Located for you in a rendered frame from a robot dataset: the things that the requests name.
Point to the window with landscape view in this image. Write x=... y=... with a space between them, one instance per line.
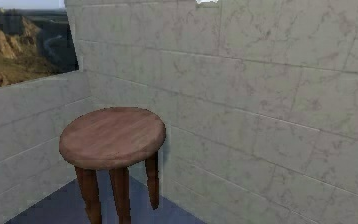
x=23 y=43

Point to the white wall fixture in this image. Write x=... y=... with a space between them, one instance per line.
x=207 y=1

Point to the round brown wooden stool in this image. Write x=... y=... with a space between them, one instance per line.
x=111 y=136

